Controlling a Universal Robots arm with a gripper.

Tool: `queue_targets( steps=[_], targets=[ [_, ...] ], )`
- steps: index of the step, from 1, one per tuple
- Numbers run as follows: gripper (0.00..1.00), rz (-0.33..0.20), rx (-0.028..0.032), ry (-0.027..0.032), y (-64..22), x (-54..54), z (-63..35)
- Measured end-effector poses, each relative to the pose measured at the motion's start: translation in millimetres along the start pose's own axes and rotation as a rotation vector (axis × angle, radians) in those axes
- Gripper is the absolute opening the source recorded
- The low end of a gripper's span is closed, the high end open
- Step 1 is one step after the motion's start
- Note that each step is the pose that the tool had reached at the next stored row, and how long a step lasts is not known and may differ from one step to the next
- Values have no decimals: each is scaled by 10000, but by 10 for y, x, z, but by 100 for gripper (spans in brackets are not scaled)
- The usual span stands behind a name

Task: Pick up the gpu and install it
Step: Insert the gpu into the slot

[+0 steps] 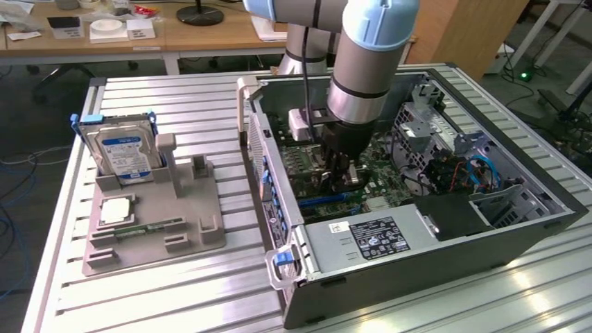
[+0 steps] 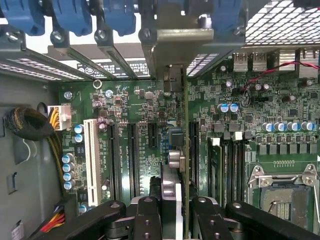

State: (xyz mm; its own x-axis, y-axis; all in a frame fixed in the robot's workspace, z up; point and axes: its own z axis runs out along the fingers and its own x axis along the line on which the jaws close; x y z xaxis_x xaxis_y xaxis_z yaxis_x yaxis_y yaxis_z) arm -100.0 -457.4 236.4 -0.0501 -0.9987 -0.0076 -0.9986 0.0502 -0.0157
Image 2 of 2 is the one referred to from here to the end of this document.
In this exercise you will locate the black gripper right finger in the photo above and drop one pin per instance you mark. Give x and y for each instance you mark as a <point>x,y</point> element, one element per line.
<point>207,220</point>

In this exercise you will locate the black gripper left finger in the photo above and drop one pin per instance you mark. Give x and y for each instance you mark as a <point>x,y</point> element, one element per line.
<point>100,217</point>

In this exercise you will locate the black RAM slot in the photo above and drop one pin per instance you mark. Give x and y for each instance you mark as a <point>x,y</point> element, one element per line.
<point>227,170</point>
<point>238,170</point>

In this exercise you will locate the long black expansion slot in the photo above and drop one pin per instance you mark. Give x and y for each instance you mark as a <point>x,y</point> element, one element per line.
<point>195,155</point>
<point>114,162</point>
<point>133,160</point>

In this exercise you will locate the white PCI expansion slot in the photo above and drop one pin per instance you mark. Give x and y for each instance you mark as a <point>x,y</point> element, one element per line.
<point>90,160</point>

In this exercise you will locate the CPU socket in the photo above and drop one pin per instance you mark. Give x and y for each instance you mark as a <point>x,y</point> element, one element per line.
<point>282,200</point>

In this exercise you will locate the grey power supply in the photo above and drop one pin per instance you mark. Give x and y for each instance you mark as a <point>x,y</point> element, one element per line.
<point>32,175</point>

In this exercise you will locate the short black expansion slot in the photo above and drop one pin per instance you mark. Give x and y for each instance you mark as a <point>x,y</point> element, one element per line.
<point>153,135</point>

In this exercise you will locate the white power connector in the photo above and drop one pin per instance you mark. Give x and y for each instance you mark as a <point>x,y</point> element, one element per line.
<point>63,116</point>

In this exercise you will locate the green motherboard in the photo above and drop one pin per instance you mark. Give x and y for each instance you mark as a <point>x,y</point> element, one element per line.
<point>275,112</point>

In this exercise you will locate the metal slot cover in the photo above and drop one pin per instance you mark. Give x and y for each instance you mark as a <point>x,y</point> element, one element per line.
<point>117,60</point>
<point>82,62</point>
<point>30,67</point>

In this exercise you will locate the blue card retainer clip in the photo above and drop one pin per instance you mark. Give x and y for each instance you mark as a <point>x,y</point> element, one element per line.
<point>22,15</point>
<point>225,17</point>
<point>72,17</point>
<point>120,17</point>

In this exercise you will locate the black open PC case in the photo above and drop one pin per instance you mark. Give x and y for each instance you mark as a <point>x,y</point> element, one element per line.
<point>275,25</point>

